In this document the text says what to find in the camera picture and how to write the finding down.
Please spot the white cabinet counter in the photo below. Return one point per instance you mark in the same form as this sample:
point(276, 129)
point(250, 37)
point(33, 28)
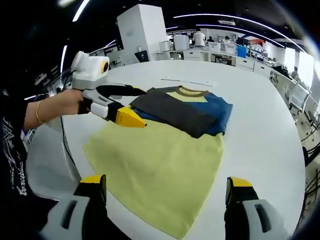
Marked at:
point(195, 56)

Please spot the yellow blue grey garment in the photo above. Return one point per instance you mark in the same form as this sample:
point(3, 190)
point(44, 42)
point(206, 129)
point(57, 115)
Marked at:
point(155, 170)

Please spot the white office chair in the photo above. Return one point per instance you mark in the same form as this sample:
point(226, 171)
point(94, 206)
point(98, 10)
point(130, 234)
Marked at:
point(301, 96)

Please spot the white box appliance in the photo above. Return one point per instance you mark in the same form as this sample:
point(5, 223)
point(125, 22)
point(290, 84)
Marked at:
point(165, 46)
point(181, 42)

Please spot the blue bin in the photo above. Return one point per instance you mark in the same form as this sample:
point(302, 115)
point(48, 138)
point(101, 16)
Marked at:
point(241, 52)

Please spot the white square pillar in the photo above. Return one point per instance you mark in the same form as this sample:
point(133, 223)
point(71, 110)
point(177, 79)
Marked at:
point(142, 32)

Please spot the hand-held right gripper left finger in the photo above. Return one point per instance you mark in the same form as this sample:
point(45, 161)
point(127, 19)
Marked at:
point(77, 210)

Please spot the black tilted board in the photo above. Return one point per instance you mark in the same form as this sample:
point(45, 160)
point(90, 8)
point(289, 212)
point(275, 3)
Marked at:
point(141, 56)

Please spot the person's left hand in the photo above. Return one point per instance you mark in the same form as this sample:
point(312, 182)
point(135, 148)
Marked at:
point(65, 102)

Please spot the white storage box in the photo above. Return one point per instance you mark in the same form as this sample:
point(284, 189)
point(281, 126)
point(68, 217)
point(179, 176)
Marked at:
point(214, 47)
point(230, 49)

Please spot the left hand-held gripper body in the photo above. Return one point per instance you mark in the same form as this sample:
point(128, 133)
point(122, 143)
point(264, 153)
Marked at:
point(87, 70)

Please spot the white flat strip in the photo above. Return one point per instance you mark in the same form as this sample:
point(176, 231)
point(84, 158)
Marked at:
point(200, 82)

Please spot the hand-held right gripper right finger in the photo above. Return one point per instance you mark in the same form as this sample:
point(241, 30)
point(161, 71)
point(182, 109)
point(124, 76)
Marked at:
point(250, 215)

